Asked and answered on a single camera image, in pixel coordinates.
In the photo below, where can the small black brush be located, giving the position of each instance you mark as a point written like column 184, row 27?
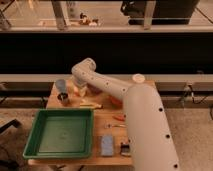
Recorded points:
column 125, row 150

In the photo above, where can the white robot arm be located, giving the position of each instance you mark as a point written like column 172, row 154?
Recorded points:
column 151, row 144

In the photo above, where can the small metal cup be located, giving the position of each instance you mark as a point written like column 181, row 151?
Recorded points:
column 63, row 99

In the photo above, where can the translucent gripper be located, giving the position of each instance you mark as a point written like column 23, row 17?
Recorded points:
column 83, row 91

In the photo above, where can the metal fork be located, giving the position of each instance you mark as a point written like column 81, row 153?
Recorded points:
column 114, row 125

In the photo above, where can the blue sponge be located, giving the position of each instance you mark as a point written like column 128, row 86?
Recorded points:
column 107, row 145

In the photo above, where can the small figurines on shelf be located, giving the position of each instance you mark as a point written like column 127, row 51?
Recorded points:
column 85, row 20

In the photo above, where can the black machine in background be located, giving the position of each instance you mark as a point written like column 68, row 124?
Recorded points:
column 166, row 12

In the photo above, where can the green plastic tray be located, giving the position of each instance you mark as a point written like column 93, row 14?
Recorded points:
column 60, row 134

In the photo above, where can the yellow banana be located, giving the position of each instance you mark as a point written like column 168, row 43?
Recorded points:
column 90, row 104

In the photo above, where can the red bowl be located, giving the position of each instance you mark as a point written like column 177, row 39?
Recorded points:
column 115, row 101

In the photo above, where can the orange carrot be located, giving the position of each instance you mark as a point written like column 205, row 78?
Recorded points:
column 119, row 117

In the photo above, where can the blue plastic cup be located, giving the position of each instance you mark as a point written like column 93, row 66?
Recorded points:
column 61, row 85

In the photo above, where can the wooden table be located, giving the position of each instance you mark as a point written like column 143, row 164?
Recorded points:
column 101, row 117

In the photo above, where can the purple bowl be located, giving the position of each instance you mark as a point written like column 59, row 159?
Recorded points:
column 94, row 90

